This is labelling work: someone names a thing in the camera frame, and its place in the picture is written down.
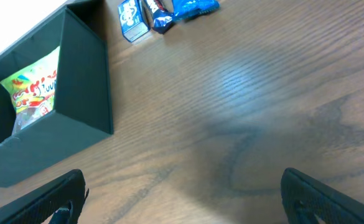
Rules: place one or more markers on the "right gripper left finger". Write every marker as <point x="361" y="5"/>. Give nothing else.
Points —
<point x="61" y="200"/>

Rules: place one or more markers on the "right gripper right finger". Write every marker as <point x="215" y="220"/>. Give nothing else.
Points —
<point x="307" y="200"/>

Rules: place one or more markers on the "green Haribo sour worms bag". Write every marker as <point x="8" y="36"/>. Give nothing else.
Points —
<point x="32" y="90"/>

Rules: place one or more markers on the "blue Oreo cookie pack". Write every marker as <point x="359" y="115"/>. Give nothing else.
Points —
<point x="187" y="9"/>

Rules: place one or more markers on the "dark green open box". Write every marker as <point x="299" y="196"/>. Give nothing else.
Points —
<point x="82" y="113"/>

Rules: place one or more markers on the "blue Eclipse mint box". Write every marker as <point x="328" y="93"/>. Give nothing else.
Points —
<point x="132" y="20"/>

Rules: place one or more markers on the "purple Dairy Milk bar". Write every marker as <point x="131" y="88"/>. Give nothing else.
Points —
<point x="162" y="19"/>

